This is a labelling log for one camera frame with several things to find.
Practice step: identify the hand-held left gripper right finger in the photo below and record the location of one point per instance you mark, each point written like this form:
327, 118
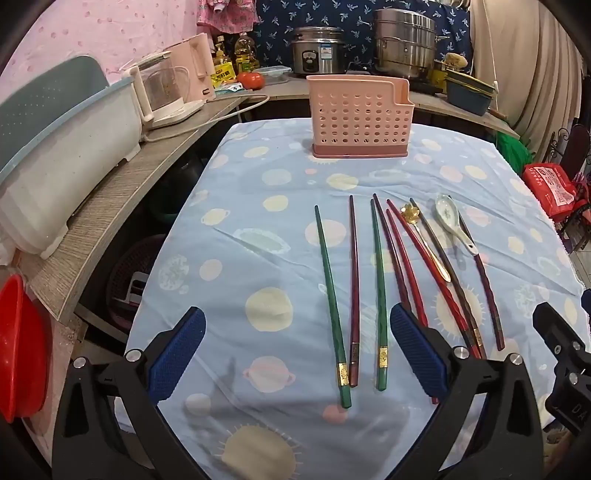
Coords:
418, 350

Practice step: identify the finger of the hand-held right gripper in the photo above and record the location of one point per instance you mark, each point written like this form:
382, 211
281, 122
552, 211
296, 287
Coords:
556, 330

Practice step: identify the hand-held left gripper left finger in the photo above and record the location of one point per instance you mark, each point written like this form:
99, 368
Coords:
178, 355

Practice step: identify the red chopstick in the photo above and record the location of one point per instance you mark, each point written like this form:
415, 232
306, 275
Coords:
406, 272
431, 276

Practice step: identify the maroon chopstick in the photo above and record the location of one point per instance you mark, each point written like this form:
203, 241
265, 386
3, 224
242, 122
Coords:
353, 277
390, 249

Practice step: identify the green chopstick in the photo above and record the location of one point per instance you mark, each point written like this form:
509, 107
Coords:
330, 295
377, 286

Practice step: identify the pink perforated utensil holder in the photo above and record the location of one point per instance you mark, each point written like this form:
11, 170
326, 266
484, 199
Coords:
360, 115

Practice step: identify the dark brown chopstick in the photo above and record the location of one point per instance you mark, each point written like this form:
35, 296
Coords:
462, 309
488, 300

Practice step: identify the gold flower spoon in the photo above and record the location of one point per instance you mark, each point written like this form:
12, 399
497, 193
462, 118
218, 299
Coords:
408, 211

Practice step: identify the red shopping bag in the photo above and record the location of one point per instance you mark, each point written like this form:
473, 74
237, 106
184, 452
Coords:
549, 184

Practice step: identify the white ceramic spoon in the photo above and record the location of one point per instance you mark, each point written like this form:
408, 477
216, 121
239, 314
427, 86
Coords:
445, 207

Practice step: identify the blue printed tablecloth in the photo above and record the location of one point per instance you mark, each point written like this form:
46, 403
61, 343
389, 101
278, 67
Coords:
258, 221

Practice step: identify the red plastic basin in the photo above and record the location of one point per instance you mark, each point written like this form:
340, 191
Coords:
21, 350

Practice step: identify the grey wooden counter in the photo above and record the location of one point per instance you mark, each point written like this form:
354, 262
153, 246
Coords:
124, 184

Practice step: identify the dark metal chair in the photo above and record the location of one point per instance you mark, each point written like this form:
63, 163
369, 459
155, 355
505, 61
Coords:
577, 152

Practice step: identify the green plastic bag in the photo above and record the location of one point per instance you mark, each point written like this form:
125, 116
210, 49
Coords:
512, 150

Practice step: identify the teal and white plastic bin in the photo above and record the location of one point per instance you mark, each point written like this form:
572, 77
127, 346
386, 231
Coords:
69, 152

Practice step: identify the blue and yellow basin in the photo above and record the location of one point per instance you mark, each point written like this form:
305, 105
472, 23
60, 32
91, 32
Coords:
468, 104
471, 82

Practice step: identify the black induction cooker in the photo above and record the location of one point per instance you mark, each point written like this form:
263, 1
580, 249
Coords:
425, 85

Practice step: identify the white glass kettle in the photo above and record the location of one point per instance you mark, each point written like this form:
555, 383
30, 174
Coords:
161, 87

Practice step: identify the blue tissue packet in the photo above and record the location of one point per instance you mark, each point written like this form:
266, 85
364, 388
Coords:
229, 87

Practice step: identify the beige curtain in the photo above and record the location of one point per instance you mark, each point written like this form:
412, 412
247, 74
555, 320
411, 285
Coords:
521, 55

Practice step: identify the yellow tin can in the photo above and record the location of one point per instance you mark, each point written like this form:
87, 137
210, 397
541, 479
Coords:
441, 73

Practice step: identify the red tomato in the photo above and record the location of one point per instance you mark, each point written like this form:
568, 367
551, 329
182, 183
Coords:
250, 80

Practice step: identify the loofah sponge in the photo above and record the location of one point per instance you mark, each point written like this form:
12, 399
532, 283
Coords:
455, 61

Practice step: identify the yellow label bottle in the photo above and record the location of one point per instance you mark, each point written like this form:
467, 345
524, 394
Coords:
222, 69

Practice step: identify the pink electric kettle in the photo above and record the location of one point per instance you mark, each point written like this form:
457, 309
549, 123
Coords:
194, 64

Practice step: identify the clear food container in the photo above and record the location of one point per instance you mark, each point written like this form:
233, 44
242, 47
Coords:
274, 74

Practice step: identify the steel steamer pot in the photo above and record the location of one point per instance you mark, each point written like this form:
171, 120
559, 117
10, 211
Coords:
404, 44

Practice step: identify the large cooking oil bottle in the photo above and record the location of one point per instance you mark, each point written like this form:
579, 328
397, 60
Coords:
245, 53

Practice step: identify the steel rice cooker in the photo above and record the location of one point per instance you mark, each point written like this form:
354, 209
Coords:
318, 53

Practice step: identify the pink dotted curtain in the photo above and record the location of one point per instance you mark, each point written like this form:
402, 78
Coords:
115, 32

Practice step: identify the pink patterned apron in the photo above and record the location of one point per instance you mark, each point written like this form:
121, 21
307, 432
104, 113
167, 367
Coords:
226, 14

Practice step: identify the navy printed cloth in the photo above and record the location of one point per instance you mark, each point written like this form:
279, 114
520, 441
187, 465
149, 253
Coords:
300, 14

